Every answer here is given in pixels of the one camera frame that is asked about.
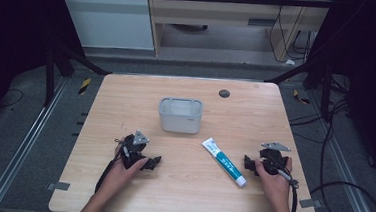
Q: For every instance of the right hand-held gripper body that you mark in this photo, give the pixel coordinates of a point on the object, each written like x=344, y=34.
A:
x=272, y=158

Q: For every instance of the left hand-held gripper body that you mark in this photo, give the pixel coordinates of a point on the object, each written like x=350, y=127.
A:
x=133, y=149

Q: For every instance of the person's right hand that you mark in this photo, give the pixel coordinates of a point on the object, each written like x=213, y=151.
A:
x=275, y=187

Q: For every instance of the person's left hand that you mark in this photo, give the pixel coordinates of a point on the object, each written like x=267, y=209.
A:
x=118, y=178

